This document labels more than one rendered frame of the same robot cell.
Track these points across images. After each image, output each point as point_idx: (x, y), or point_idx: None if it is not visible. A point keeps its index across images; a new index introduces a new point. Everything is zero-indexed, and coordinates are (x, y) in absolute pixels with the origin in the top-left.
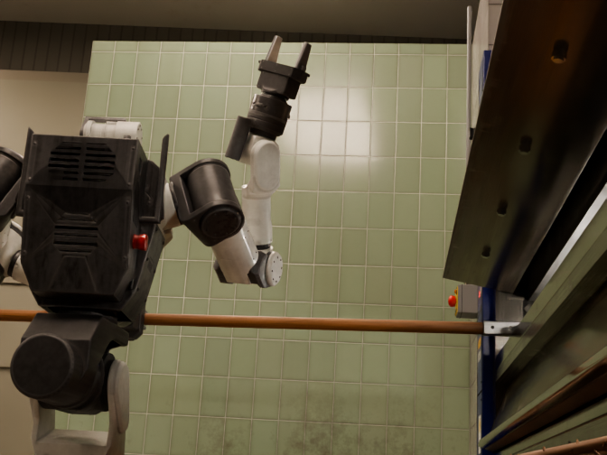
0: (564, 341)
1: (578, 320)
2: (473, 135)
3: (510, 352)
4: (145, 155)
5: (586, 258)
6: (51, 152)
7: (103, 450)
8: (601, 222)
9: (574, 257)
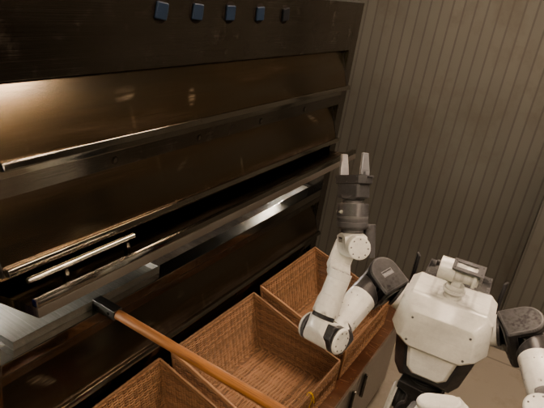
0: (220, 265)
1: (233, 252)
2: (281, 195)
3: (107, 318)
4: (427, 268)
5: (265, 228)
6: (486, 290)
7: None
8: (278, 217)
9: (254, 230)
